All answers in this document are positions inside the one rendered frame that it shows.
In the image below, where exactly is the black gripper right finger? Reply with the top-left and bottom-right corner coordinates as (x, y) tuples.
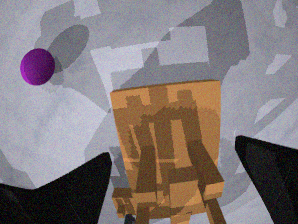
(234, 136), (298, 224)

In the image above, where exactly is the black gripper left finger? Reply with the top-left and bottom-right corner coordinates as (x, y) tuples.
(0, 152), (112, 224)

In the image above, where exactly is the purple ball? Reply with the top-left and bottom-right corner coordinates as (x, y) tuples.
(20, 48), (56, 87)

